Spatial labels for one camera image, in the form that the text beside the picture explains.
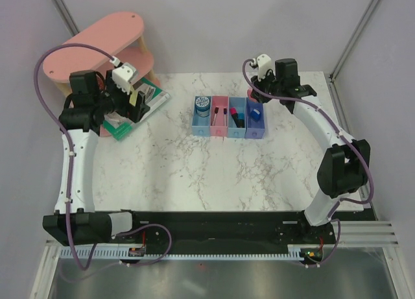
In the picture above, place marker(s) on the light blue bin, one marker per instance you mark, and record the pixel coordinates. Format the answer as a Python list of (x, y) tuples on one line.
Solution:
[(239, 103), (200, 125)]

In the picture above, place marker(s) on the green spiral notebook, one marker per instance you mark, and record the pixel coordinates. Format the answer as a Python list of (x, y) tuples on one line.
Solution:
[(119, 127)]

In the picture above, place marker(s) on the pink bin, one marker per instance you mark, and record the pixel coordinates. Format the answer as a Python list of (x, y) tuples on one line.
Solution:
[(219, 129)]

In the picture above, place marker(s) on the blue tape roll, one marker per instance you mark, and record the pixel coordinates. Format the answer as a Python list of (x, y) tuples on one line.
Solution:
[(202, 106)]

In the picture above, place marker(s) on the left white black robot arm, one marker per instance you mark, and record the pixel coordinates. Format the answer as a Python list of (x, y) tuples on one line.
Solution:
[(75, 220)]

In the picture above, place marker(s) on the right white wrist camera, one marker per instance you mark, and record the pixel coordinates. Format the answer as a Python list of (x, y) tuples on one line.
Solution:
[(262, 63)]

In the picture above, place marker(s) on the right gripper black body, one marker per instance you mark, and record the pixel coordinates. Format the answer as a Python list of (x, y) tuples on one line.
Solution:
[(268, 85)]

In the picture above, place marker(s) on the pink three-tier wooden shelf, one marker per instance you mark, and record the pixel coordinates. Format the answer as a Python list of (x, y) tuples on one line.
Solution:
[(101, 47)]

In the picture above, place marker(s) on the light blue left bin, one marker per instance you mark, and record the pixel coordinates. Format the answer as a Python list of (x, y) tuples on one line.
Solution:
[(200, 125)]

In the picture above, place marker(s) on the purple blue bin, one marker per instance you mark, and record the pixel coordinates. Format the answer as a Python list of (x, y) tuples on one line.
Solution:
[(254, 130)]

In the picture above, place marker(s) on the pink black highlighter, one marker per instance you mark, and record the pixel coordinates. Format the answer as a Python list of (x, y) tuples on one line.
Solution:
[(234, 115)]

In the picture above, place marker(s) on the pale yellow cylinder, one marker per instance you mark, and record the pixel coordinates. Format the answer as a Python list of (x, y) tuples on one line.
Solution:
[(133, 98)]

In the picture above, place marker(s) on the left white cable duct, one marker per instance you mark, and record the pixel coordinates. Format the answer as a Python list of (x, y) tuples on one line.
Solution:
[(111, 251)]

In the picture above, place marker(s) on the light blue middle bin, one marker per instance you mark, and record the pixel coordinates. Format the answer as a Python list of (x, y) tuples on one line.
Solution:
[(239, 103)]

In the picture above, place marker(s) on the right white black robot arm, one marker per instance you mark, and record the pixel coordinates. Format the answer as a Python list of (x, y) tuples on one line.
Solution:
[(344, 168)]

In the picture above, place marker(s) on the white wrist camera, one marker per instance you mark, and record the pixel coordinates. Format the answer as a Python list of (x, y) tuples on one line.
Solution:
[(262, 63), (123, 76)]

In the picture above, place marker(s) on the white blue pen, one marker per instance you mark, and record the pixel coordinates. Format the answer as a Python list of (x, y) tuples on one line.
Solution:
[(216, 110)]

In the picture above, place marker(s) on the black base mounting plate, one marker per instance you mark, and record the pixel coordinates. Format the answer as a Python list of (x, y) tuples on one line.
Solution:
[(224, 233)]

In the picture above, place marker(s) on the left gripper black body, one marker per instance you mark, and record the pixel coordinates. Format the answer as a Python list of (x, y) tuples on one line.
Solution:
[(117, 100)]

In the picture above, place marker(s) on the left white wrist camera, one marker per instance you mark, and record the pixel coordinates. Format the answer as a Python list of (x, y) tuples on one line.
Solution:
[(123, 76)]

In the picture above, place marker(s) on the white cable duct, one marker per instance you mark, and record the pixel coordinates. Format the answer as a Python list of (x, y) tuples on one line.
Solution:
[(295, 253), (111, 251)]

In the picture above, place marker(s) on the blue white eraser block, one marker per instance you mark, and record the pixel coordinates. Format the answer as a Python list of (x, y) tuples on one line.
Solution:
[(255, 114)]

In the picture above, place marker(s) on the right white cable duct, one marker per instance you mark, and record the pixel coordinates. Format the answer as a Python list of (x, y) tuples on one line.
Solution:
[(295, 253)]

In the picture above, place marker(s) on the pink white eraser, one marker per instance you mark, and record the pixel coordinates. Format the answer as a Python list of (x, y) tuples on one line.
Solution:
[(249, 94)]

